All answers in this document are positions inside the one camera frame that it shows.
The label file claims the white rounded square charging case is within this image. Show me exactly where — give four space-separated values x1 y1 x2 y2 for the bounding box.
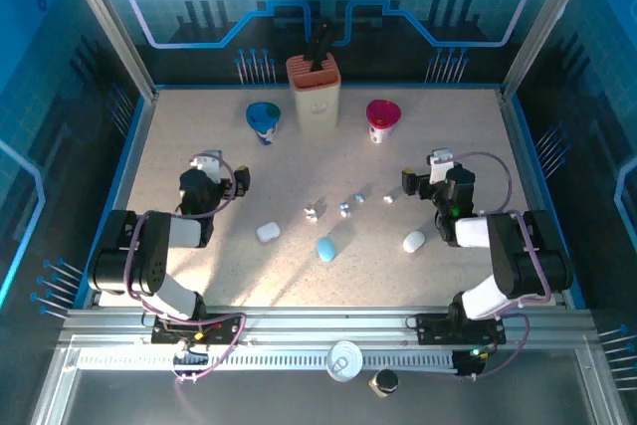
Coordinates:
255 221 282 244

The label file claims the blue lid paper cup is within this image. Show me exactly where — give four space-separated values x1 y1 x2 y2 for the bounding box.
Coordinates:
245 101 283 146

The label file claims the pink lid paper cup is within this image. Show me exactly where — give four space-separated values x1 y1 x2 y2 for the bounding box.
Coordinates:
365 99 402 144

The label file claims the cream knife block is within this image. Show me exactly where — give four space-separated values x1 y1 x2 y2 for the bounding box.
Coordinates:
286 53 343 136

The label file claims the white round can lid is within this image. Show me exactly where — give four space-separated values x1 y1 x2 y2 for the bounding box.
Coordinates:
325 339 364 384

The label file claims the black jar with gold band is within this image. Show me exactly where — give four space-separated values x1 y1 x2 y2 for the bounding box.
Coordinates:
368 368 401 399

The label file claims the grey metal shelf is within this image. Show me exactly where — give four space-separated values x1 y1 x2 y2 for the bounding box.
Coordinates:
29 344 628 425

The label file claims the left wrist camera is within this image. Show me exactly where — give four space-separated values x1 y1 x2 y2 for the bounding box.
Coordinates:
188 149 224 185

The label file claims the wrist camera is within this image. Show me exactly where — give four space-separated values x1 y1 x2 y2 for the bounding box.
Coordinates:
188 149 224 185
428 148 457 185

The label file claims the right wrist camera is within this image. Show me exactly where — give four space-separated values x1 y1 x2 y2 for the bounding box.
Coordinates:
428 148 457 185

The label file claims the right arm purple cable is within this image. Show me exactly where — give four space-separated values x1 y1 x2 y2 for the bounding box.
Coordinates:
450 149 553 381

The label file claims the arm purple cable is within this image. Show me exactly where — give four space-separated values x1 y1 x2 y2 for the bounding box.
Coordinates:
123 149 249 386
450 149 553 381

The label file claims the aluminium side rail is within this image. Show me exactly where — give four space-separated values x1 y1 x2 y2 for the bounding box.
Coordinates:
84 91 160 310
500 91 568 310

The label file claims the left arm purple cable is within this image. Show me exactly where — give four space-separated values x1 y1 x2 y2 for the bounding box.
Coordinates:
123 149 249 386

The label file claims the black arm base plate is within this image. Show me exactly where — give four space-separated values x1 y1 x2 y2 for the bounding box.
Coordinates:
148 313 248 346
415 313 507 346

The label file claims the black handled knife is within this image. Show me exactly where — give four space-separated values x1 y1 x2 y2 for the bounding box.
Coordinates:
304 16 335 73

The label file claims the long aluminium frame rail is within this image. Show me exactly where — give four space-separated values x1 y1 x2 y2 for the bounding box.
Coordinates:
59 306 598 344

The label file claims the white slotted cable duct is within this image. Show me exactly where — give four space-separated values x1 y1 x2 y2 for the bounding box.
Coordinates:
74 353 459 372

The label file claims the aluminium frame post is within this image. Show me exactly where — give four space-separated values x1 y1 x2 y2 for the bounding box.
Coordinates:
53 0 159 101
501 0 602 101

